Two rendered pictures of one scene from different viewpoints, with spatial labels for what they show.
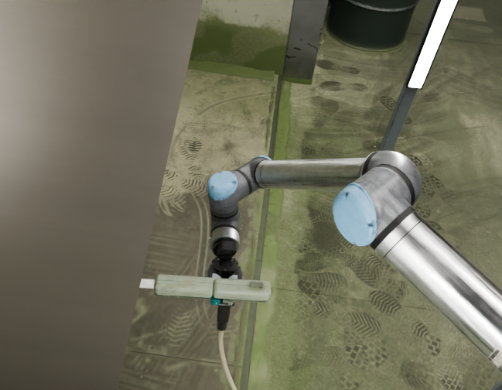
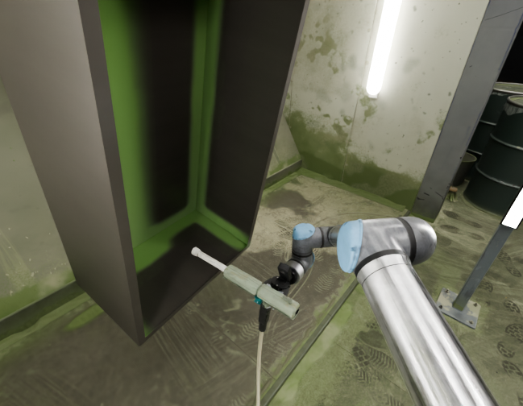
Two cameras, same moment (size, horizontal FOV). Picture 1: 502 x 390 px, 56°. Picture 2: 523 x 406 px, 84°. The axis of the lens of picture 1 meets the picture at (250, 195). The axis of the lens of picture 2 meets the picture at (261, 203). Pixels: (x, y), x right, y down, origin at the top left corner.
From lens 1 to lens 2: 0.47 m
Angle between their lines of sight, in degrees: 32
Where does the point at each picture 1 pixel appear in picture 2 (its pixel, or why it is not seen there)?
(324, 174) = not seen: hidden behind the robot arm
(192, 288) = (244, 281)
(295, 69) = (422, 209)
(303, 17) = (435, 172)
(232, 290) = (268, 295)
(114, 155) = (61, 12)
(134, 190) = (77, 49)
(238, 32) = (385, 174)
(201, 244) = (296, 287)
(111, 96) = not seen: outside the picture
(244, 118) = not seen: hidden behind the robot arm
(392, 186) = (391, 229)
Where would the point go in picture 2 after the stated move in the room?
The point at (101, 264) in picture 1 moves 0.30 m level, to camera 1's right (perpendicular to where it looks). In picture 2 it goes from (86, 131) to (208, 192)
